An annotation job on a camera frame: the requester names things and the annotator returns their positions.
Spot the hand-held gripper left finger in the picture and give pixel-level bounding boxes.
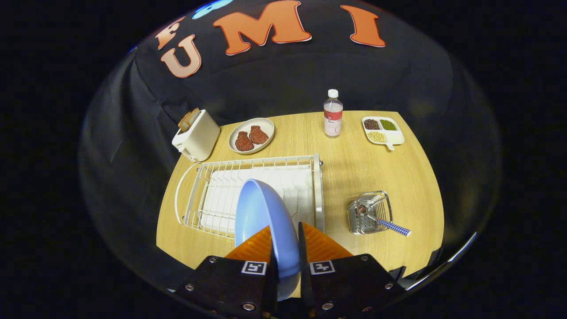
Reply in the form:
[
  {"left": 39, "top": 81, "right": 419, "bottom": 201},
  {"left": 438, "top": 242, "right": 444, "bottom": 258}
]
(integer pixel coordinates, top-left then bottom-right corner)
[{"left": 174, "top": 225, "right": 280, "bottom": 319}]

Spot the white toaster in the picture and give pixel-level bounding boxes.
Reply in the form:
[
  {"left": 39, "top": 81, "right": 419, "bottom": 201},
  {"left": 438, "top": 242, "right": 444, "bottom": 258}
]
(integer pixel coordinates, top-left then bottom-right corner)
[{"left": 172, "top": 109, "right": 221, "bottom": 162}]

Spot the white wire dish rack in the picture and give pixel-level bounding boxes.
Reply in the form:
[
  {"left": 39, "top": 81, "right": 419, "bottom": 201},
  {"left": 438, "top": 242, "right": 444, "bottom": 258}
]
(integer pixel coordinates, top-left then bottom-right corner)
[{"left": 175, "top": 153, "right": 325, "bottom": 240}]

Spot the metal basket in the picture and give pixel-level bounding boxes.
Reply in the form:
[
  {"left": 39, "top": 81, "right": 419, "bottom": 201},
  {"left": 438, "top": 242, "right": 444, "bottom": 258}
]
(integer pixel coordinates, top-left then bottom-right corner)
[{"left": 348, "top": 191, "right": 393, "bottom": 234}]

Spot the white drain tray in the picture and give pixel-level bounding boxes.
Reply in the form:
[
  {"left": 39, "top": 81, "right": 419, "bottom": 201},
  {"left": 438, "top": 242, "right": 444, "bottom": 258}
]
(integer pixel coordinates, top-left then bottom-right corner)
[{"left": 199, "top": 167, "right": 315, "bottom": 235}]

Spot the spoon with blue checked handle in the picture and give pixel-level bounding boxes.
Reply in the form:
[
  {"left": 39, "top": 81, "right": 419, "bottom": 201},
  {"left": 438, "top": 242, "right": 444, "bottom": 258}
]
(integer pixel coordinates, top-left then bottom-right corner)
[{"left": 357, "top": 204, "right": 412, "bottom": 237}]

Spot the beige oval dish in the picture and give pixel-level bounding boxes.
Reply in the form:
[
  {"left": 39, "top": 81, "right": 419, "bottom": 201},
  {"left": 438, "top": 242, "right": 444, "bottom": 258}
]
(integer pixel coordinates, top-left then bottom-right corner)
[{"left": 229, "top": 117, "right": 275, "bottom": 155}]

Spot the white divided tray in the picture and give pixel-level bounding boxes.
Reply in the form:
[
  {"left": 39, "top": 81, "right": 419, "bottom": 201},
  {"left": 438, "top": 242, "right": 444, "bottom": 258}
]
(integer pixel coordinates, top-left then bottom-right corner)
[{"left": 362, "top": 116, "right": 405, "bottom": 151}]

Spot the brown meat piece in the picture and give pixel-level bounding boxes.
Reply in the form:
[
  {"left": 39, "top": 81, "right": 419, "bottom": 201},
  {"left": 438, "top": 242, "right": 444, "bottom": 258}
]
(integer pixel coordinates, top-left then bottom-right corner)
[
  {"left": 235, "top": 131, "right": 254, "bottom": 152},
  {"left": 249, "top": 125, "right": 269, "bottom": 145}
]

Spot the black backdrop cloth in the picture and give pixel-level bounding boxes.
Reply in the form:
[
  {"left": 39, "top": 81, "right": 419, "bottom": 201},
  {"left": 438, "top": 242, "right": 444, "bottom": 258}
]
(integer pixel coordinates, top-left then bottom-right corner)
[{"left": 79, "top": 0, "right": 501, "bottom": 293}]

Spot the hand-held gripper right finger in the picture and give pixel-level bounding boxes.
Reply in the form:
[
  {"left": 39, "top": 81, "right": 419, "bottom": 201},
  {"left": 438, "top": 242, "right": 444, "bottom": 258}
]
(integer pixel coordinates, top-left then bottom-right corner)
[{"left": 298, "top": 222, "right": 407, "bottom": 319}]

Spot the clear bottle with red label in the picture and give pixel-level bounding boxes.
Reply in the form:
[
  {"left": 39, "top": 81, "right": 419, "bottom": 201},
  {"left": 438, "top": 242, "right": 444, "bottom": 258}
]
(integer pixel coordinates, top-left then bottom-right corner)
[{"left": 323, "top": 89, "right": 343, "bottom": 138}]

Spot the light blue plate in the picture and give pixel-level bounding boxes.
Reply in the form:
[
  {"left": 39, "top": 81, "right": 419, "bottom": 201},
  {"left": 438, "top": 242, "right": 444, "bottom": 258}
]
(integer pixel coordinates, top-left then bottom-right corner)
[{"left": 234, "top": 179, "right": 302, "bottom": 302}]

